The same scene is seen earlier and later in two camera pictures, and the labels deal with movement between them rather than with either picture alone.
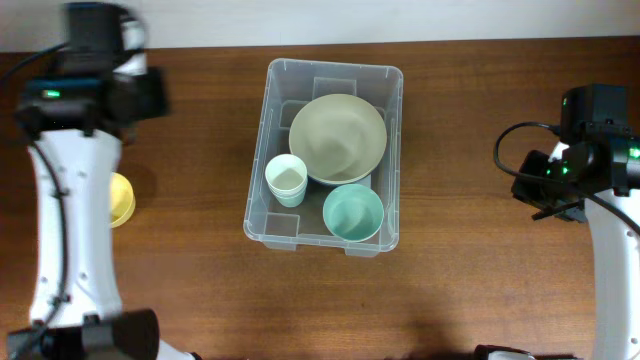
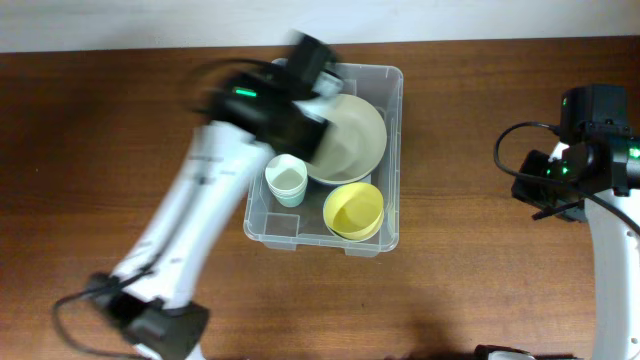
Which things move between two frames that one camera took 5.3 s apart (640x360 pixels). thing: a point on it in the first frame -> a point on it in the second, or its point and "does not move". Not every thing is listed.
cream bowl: x=341 y=138 does not move
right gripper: x=523 y=190 does not move
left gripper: x=155 y=103 -> x=317 y=131
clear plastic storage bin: x=329 y=161 does not move
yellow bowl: x=122 y=200 -> x=354 y=210
